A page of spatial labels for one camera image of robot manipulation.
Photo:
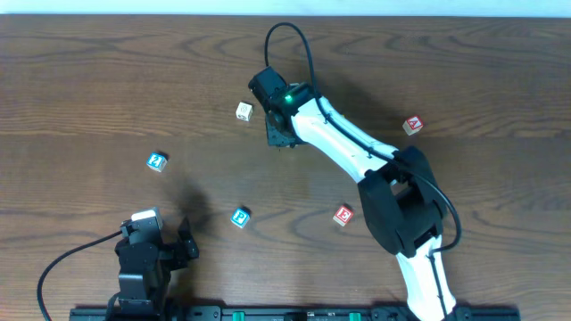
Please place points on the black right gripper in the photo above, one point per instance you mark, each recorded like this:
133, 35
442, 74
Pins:
279, 136

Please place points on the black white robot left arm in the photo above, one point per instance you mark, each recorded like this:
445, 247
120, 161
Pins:
146, 263

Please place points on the blue letter P block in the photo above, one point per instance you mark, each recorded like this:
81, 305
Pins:
240, 217

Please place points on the black mounting rail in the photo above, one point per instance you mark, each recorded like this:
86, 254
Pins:
383, 313

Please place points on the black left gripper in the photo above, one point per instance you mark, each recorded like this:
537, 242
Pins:
179, 248

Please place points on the red letter E block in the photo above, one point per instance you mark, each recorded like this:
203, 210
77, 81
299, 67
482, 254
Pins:
343, 215

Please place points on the plain white wooden block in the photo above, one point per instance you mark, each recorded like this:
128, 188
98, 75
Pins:
244, 111

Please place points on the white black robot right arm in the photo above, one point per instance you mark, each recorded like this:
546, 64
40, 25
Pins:
402, 204

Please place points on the red letter A block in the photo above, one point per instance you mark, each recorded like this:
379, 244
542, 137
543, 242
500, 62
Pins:
412, 125

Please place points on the blue number 2 block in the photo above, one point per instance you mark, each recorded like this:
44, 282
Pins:
157, 161

